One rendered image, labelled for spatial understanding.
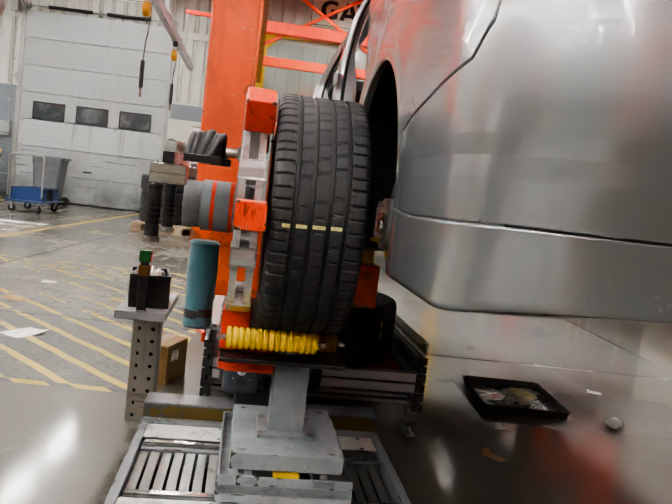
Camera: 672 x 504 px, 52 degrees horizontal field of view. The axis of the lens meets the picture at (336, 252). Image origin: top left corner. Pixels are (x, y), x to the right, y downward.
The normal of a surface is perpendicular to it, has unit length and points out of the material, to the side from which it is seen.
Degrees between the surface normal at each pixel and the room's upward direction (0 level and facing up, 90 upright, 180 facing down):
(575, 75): 90
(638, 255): 105
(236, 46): 90
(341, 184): 73
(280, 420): 90
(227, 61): 90
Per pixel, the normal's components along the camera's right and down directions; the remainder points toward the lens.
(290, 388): 0.12, 0.10
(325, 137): 0.17, -0.54
